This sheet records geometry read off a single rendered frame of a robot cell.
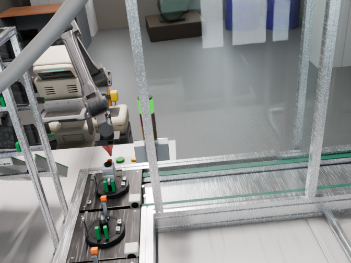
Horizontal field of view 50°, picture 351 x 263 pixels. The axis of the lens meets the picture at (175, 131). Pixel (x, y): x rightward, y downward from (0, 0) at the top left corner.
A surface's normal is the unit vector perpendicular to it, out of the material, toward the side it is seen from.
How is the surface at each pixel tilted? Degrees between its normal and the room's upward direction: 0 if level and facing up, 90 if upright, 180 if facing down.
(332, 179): 0
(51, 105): 90
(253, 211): 90
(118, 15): 90
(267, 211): 90
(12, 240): 0
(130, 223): 0
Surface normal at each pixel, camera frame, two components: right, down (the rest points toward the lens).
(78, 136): 0.04, 0.61
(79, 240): -0.08, -0.87
